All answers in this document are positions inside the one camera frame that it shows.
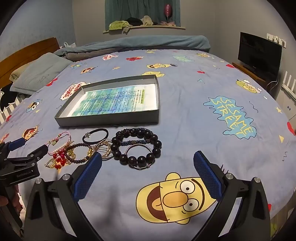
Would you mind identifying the printed paper sheet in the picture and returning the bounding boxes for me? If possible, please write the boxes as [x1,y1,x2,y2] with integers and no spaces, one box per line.
[69,83,156,117]

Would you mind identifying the white pearl bracelet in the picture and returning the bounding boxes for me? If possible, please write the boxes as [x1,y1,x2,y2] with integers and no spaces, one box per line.
[52,141,70,154]

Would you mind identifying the pink string bracelet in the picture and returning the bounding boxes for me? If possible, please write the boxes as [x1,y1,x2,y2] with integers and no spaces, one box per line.
[47,131,72,151]

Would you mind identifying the grey blanket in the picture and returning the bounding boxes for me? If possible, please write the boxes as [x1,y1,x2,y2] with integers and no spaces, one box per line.
[61,46,121,61]

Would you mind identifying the thin silver wire bangle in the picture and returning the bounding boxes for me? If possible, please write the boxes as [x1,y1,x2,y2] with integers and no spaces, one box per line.
[125,144,153,170]

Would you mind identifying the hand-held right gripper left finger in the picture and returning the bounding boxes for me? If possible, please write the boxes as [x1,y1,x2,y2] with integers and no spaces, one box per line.
[24,152,103,241]

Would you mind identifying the gold bangle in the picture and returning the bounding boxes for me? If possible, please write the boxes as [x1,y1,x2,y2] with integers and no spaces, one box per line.
[94,139,114,158]

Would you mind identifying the white cabinet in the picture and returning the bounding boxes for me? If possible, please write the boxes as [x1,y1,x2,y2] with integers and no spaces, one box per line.
[276,89,296,121]

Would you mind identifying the wooden windowsill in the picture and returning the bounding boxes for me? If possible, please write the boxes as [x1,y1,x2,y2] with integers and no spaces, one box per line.
[103,25,186,34]

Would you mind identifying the wooden headboard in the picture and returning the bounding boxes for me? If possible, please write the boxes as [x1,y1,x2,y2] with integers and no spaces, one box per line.
[0,37,60,88]

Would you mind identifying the large black bead bracelet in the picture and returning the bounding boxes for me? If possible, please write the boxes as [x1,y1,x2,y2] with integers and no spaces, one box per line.
[111,127,162,168]

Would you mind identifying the black cloth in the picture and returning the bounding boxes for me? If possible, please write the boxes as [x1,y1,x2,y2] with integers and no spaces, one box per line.
[126,17,144,26]

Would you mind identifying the blue cartoon printed bed sheet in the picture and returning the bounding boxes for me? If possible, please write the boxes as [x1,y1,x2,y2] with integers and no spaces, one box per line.
[0,47,296,241]

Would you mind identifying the small dark blue bead bracelet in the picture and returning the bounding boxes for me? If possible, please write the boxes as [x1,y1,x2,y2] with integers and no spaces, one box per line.
[119,138,153,146]

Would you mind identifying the teal blanket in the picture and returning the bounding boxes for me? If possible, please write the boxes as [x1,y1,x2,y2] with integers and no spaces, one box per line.
[54,35,211,56]

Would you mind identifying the beige cloth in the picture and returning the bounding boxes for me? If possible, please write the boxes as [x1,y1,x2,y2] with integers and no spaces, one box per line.
[141,15,154,26]

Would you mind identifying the black television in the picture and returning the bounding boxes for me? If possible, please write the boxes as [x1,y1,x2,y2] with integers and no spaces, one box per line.
[238,32,283,80]

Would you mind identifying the clothes on window sill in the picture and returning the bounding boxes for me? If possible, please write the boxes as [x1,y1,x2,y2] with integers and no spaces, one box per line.
[105,0,181,30]

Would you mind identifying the white router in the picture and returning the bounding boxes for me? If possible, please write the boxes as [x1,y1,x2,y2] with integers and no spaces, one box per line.
[281,71,296,102]

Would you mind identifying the grey cardboard box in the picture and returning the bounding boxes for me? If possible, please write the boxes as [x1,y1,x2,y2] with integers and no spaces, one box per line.
[54,75,160,128]

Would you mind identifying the black hair tie with charm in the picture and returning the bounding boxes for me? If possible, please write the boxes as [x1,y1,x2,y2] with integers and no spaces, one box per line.
[82,128,109,143]

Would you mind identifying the dark red bead bracelet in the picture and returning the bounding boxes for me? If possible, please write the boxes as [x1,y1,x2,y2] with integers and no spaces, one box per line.
[66,143,93,164]

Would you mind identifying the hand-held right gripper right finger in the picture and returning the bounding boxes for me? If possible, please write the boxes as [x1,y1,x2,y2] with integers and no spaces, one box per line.
[192,151,271,241]

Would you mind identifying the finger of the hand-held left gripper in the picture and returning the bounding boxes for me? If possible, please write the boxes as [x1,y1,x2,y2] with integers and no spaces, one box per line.
[6,144,49,166]
[1,137,26,154]

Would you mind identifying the beige pillow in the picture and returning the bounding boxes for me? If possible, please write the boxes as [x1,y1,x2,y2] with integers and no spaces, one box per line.
[9,61,33,82]

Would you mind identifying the black and white pillow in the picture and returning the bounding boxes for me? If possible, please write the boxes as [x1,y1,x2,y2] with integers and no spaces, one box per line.
[0,82,23,126]

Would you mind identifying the white wall sockets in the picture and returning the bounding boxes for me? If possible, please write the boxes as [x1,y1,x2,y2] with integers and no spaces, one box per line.
[266,33,287,48]

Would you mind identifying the grey-blue pillow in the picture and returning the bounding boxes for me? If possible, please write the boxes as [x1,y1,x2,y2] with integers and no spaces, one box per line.
[10,52,73,95]

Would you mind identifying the green cloth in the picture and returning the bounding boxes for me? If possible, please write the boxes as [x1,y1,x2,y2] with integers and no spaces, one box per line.
[109,20,133,32]

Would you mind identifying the red bead gold chain bracelet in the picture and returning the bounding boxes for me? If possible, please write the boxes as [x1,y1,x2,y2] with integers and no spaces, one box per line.
[45,149,74,169]

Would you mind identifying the wooden television stand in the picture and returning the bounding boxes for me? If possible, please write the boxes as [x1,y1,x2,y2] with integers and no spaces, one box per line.
[232,62,269,84]

